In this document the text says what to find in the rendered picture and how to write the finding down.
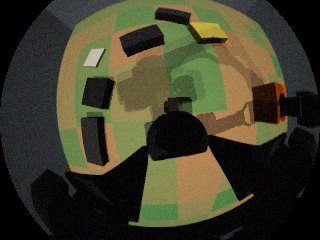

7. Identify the yellow rectangular block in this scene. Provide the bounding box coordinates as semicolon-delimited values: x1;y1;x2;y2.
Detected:
188;21;229;44

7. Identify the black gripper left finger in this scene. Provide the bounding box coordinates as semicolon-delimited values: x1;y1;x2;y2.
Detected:
64;145;149;223

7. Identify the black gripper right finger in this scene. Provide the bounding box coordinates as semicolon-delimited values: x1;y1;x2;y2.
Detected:
208;132;287;201

